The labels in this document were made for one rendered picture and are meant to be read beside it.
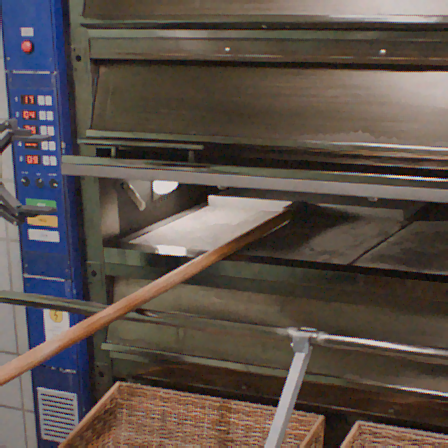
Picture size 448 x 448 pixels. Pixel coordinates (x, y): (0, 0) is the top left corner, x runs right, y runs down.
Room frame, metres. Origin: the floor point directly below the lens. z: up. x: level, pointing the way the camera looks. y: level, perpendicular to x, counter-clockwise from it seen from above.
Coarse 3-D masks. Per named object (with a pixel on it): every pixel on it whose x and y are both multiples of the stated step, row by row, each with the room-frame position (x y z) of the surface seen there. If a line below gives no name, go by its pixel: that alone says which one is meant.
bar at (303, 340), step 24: (72, 312) 2.45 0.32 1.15; (96, 312) 2.41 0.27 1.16; (144, 312) 2.36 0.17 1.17; (168, 312) 2.34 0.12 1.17; (264, 336) 2.23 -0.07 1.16; (288, 336) 2.20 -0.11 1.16; (312, 336) 2.18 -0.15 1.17; (336, 336) 2.16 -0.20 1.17; (360, 336) 2.15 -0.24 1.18; (432, 360) 2.06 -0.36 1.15; (288, 384) 2.14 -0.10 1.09; (288, 408) 2.11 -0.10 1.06
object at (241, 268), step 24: (144, 264) 2.80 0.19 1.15; (168, 264) 2.77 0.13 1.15; (216, 264) 2.70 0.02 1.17; (240, 264) 2.67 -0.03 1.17; (264, 264) 2.64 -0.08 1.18; (288, 264) 2.63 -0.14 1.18; (312, 264) 2.62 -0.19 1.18; (336, 264) 2.61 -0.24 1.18; (336, 288) 2.56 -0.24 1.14; (360, 288) 2.53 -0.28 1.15; (384, 288) 2.51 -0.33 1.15; (408, 288) 2.48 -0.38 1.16; (432, 288) 2.45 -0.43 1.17
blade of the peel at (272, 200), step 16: (224, 192) 3.31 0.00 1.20; (240, 192) 3.37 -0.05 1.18; (256, 192) 3.36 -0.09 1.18; (272, 192) 3.35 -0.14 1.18; (288, 192) 3.34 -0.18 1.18; (256, 208) 3.17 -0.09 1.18; (272, 208) 3.15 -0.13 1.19; (320, 208) 3.08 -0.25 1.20; (336, 208) 3.06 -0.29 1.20; (352, 208) 3.04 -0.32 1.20; (368, 208) 3.02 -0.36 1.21; (384, 208) 3.00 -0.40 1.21; (400, 208) 3.09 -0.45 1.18; (416, 208) 3.06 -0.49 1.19
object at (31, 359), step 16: (272, 224) 2.91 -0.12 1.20; (240, 240) 2.77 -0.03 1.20; (208, 256) 2.63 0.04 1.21; (224, 256) 2.69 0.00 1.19; (176, 272) 2.51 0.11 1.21; (192, 272) 2.55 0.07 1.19; (144, 288) 2.41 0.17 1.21; (160, 288) 2.44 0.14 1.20; (128, 304) 2.33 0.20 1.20; (96, 320) 2.23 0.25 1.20; (112, 320) 2.27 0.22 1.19; (64, 336) 2.14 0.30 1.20; (80, 336) 2.17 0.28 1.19; (32, 352) 2.06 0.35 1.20; (48, 352) 2.08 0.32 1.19; (0, 368) 1.98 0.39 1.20; (16, 368) 2.00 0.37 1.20; (32, 368) 2.05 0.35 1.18; (0, 384) 1.96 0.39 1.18
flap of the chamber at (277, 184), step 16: (96, 176) 2.68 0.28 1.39; (112, 176) 2.66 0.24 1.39; (128, 176) 2.64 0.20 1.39; (144, 176) 2.62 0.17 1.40; (160, 176) 2.60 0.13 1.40; (176, 176) 2.58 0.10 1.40; (192, 176) 2.56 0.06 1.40; (208, 176) 2.54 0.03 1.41; (224, 176) 2.52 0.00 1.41; (240, 176) 2.50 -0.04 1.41; (304, 192) 2.43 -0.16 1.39; (320, 192) 2.41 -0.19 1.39; (336, 192) 2.39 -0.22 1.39; (352, 192) 2.38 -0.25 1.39; (368, 192) 2.36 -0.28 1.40; (384, 192) 2.35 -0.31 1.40; (400, 192) 2.33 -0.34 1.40; (416, 192) 2.31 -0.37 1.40; (432, 192) 2.30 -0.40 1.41
